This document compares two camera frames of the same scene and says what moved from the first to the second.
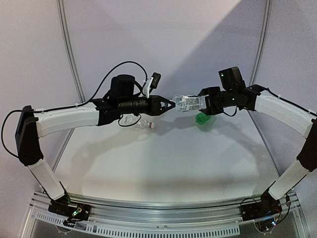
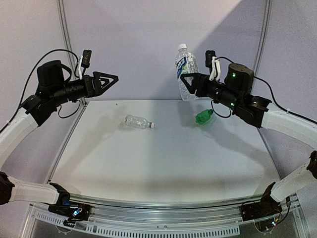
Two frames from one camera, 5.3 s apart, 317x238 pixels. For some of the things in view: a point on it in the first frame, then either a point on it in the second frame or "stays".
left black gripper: x=155 y=102 -> x=92 y=85
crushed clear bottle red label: x=142 y=124 stays
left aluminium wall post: x=73 y=60 stays
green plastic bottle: x=201 y=118 stays
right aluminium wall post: x=261 y=43 stays
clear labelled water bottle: x=188 y=102 -> x=186 y=63
